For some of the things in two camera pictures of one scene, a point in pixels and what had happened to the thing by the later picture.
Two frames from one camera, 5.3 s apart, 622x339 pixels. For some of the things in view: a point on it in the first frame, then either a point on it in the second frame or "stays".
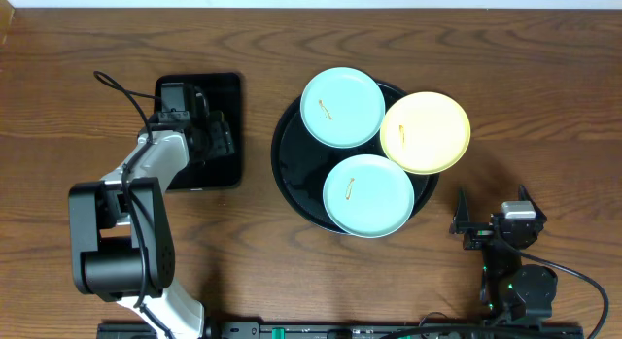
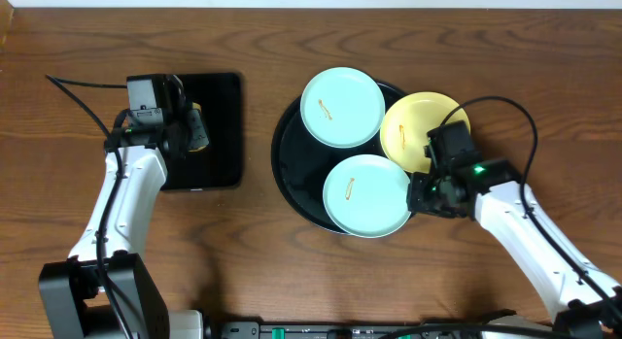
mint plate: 342,107 stays
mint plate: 368,195 stays
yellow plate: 425,133 stays
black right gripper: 478,233 → 417,181
